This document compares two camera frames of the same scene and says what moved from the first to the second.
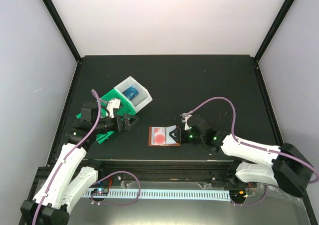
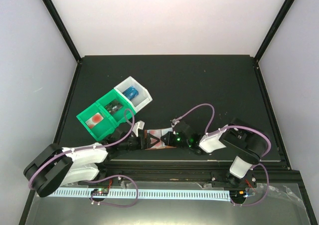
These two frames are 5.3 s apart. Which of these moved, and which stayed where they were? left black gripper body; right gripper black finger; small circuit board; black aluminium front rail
Moved: left black gripper body; right gripper black finger
Stayed: black aluminium front rail; small circuit board
